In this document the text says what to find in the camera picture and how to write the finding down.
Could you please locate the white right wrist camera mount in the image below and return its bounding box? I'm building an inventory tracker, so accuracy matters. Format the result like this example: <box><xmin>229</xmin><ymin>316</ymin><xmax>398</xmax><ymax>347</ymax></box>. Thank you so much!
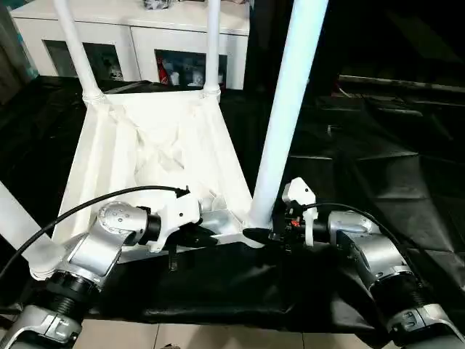
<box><xmin>281</xmin><ymin>177</ymin><xmax>320</xmax><ymax>246</ymax></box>

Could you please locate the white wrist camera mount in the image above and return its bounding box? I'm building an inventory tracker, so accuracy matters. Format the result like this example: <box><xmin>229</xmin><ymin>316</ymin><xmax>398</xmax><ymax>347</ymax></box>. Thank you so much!
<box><xmin>281</xmin><ymin>177</ymin><xmax>320</xmax><ymax>246</ymax></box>
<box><xmin>147</xmin><ymin>188</ymin><xmax>203</xmax><ymax>253</ymax></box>

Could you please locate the grey curtain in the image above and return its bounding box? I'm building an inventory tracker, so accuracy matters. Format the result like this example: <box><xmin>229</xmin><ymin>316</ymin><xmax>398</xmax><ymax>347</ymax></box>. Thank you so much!
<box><xmin>0</xmin><ymin>5</ymin><xmax>39</xmax><ymax>105</ymax></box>

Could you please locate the black work mat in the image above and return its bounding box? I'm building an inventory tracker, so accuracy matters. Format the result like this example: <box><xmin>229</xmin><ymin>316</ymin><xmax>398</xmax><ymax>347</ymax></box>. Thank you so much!
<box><xmin>0</xmin><ymin>74</ymin><xmax>465</xmax><ymax>348</ymax></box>

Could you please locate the grey metal rod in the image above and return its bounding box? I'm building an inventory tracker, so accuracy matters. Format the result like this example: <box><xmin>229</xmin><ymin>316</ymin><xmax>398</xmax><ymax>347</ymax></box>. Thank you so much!
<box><xmin>337</xmin><ymin>74</ymin><xmax>465</xmax><ymax>98</ymax></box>

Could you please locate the white sideboard with glass doors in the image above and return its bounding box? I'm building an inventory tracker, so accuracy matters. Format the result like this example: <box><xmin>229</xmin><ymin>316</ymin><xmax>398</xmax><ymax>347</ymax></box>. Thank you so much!
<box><xmin>10</xmin><ymin>0</ymin><xmax>252</xmax><ymax>90</ymax></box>

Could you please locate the black backdrop cloth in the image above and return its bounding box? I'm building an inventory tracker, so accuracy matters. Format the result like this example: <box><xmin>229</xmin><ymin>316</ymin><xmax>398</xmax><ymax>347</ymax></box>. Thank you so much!
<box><xmin>243</xmin><ymin>0</ymin><xmax>465</xmax><ymax>96</ymax></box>

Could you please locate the white plastic table top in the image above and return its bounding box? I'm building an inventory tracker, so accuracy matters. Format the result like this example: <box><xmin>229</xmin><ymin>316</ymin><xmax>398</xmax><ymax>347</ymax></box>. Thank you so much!
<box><xmin>28</xmin><ymin>89</ymin><xmax>272</xmax><ymax>281</ymax></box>

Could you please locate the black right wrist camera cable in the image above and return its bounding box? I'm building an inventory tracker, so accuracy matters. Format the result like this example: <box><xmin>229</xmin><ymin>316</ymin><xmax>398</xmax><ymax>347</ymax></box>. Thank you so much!
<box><xmin>305</xmin><ymin>202</ymin><xmax>426</xmax><ymax>289</ymax></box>

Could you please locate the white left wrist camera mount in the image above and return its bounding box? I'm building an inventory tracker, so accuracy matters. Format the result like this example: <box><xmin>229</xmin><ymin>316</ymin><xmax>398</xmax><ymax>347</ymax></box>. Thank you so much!
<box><xmin>147</xmin><ymin>188</ymin><xmax>203</xmax><ymax>253</ymax></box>

